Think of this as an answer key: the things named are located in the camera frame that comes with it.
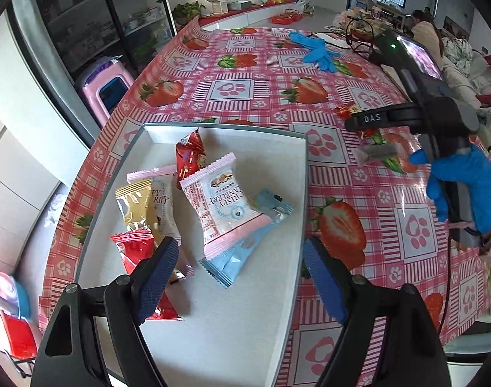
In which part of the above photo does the light grey sofa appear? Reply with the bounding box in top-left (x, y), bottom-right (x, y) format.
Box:
top-left (442, 36), bottom-right (491, 130)

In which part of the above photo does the gold snack packet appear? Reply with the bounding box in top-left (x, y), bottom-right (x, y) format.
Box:
top-left (115, 181), bottom-right (162, 235)

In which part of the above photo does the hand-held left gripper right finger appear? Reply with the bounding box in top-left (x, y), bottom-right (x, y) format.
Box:
top-left (303, 236), bottom-right (449, 387)

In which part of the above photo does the blue rubber glove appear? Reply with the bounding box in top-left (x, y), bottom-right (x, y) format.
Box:
top-left (303, 42), bottom-right (341, 72)
top-left (290, 32), bottom-right (324, 50)

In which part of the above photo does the light blue snack packet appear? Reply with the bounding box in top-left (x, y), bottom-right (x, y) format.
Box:
top-left (199, 189), bottom-right (294, 289)

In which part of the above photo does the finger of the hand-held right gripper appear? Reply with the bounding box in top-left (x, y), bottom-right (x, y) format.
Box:
top-left (344, 103), bottom-right (421, 133)

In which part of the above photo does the green potted plant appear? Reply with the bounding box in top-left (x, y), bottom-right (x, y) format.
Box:
top-left (172, 1), bottom-right (207, 25)

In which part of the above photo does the light pink plastic stool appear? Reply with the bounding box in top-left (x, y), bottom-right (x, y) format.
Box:
top-left (0, 272), bottom-right (19, 315)

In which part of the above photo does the red patterned snack packet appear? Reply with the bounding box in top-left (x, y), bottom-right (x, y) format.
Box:
top-left (175, 128), bottom-right (208, 190)

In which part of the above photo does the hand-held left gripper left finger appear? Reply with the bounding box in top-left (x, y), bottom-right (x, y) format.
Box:
top-left (30, 236), bottom-right (179, 387)

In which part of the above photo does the white cabinet with red top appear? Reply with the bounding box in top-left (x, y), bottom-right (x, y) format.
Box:
top-left (199, 1), bottom-right (315, 33)

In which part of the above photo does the pink strawberry checked tablecloth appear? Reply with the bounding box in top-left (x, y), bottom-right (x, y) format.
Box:
top-left (38, 26), bottom-right (491, 387)

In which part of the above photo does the small pink white snack packet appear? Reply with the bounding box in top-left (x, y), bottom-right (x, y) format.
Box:
top-left (127, 164), bottom-right (196, 278)

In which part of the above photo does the large pink white snack packet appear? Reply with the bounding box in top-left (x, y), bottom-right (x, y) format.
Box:
top-left (180, 153), bottom-right (271, 259)

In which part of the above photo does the glass door cabinet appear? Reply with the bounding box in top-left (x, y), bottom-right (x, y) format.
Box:
top-left (32, 0), bottom-right (178, 85)

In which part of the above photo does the grey rectangular tray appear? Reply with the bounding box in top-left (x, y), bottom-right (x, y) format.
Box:
top-left (74, 123), bottom-right (311, 387)

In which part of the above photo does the red gift tray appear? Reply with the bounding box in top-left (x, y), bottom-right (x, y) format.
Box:
top-left (270, 11), bottom-right (303, 24)

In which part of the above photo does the small red snack packet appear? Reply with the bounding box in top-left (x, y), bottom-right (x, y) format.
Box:
top-left (335, 104), bottom-right (365, 121)

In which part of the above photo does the plain red snack packet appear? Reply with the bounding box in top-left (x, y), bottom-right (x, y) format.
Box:
top-left (111, 230), bottom-right (182, 321)

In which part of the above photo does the blue plastic stool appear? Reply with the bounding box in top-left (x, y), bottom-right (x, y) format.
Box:
top-left (12, 276), bottom-right (31, 319)

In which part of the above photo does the red plastic stool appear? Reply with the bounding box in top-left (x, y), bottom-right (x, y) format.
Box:
top-left (0, 310), bottom-right (39, 362)

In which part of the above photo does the person's right hand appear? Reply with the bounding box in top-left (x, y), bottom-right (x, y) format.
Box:
top-left (409, 145), bottom-right (491, 236)

